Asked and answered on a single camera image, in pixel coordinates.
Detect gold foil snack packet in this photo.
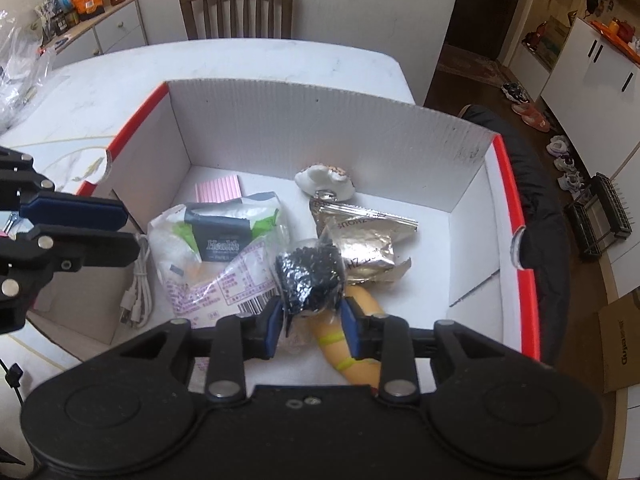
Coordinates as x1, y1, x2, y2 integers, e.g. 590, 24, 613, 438
320, 225, 412, 287
310, 202, 419, 242

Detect low white wooden cabinet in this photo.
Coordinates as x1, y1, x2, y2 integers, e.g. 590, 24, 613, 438
37, 0, 150, 69

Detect dark wooden door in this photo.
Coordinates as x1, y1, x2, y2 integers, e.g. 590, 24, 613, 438
442, 0, 546, 67

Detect orange tray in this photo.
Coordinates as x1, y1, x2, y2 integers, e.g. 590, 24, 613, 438
590, 16, 640, 52

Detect pink ribbed pad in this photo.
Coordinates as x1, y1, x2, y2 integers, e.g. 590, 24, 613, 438
195, 175, 245, 206

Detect white brown plush keychain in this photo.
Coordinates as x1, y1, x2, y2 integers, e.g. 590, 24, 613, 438
294, 162, 357, 202

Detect clear plastic bag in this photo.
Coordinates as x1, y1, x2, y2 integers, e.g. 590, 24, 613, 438
0, 9, 72, 137

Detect black wire rack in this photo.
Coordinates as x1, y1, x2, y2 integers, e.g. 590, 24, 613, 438
564, 172, 632, 261

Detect black beads packet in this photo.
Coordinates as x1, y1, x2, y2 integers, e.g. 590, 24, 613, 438
275, 239, 347, 339

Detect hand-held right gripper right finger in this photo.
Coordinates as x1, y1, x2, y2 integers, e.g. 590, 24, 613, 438
341, 297, 521, 404

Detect white usb cable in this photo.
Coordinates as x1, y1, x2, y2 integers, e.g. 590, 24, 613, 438
121, 232, 154, 331

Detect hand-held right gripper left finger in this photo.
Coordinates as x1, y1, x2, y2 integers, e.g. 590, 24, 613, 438
112, 296, 286, 402

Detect yellow striped rubber toy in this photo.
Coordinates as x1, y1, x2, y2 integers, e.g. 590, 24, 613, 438
314, 285, 397, 389

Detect white cabinet with black handles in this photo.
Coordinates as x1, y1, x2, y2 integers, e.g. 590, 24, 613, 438
540, 17, 640, 137

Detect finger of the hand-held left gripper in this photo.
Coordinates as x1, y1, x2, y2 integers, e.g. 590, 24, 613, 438
0, 224, 142, 333
0, 145, 129, 229

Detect printed cardboard box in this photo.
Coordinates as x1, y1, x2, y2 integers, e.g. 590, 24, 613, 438
595, 292, 640, 395

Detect red cardboard box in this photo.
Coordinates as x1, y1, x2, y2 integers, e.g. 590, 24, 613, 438
27, 79, 544, 392

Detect white purple shoes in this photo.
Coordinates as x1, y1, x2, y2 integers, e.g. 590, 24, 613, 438
546, 135, 584, 192

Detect pink white snack packet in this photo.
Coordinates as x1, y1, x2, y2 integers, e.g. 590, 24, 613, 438
167, 237, 282, 332

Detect black padded chair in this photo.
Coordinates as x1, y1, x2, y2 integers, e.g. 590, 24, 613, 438
459, 104, 571, 364

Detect white green tissue packet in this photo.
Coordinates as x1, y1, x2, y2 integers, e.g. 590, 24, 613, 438
146, 191, 291, 282

